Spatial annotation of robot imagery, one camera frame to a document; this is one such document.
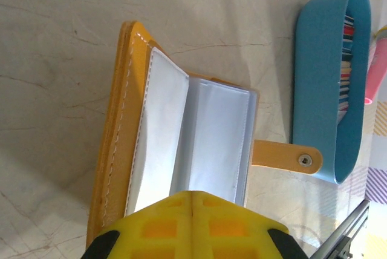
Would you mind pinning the pink toy microphone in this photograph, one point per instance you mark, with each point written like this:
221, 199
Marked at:
378, 68

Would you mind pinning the blue oval card tray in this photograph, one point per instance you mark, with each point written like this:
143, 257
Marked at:
317, 74

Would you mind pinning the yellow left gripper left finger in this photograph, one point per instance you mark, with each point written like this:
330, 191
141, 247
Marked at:
157, 231

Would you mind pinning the aluminium table side rail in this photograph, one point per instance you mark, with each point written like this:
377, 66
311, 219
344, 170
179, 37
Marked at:
341, 234

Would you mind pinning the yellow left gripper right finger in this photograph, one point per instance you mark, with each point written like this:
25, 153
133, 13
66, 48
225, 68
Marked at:
229, 231

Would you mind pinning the yellow leather card holder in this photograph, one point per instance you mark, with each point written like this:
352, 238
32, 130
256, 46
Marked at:
121, 119

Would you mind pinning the red card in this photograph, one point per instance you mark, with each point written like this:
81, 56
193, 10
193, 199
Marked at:
348, 31
346, 76

